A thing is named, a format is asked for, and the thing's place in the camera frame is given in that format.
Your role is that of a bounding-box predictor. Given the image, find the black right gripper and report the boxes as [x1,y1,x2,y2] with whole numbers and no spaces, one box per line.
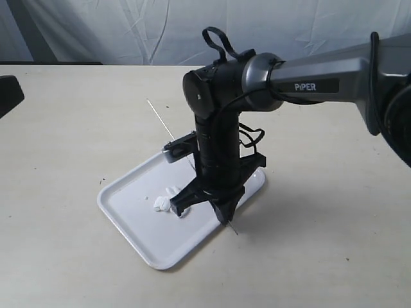
[170,152,267,224]

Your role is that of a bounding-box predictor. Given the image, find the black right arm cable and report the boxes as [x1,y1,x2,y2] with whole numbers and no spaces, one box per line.
[201,27,381,161]

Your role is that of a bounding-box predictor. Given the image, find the white plastic tray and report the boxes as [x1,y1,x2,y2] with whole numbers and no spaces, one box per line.
[96,150,267,270]

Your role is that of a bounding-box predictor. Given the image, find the thin metal skewer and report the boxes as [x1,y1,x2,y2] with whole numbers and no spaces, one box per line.
[146,98,239,235]

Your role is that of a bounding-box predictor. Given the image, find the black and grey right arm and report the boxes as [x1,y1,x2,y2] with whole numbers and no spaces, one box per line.
[163,26,410,225]

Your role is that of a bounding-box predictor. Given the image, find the white marshmallow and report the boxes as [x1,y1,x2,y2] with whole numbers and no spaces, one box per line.
[178,207,191,219]
[166,186,181,198]
[153,196,171,212]

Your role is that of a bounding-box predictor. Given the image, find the white backdrop cloth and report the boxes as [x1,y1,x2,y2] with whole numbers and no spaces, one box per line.
[0,0,411,67]

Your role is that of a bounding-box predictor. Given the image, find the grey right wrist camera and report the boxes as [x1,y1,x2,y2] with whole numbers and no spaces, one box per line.
[162,132,197,164]

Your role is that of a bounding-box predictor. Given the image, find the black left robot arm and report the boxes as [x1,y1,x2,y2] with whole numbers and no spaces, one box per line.
[0,75,25,117]

